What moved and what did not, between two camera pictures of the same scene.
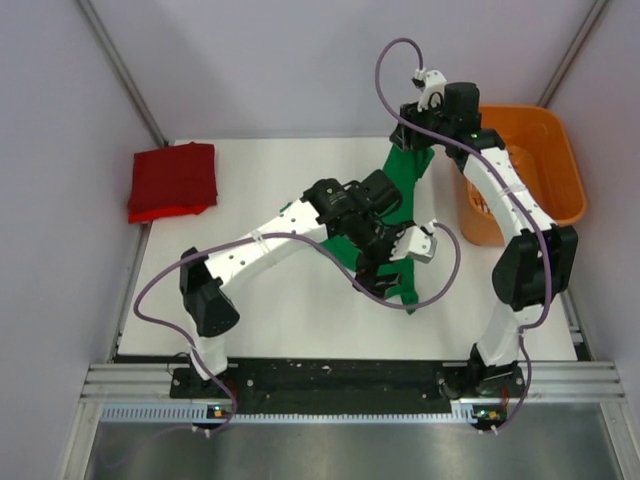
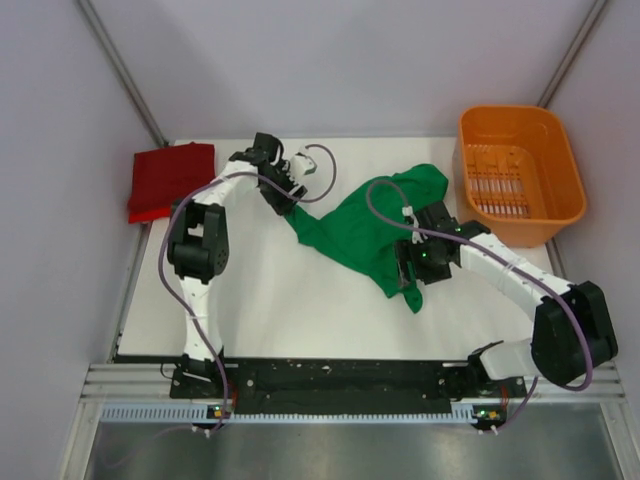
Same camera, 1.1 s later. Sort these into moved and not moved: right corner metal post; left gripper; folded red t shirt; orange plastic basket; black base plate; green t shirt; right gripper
Moved: right gripper; left gripper; green t shirt
Not moved: folded red t shirt; black base plate; orange plastic basket; right corner metal post
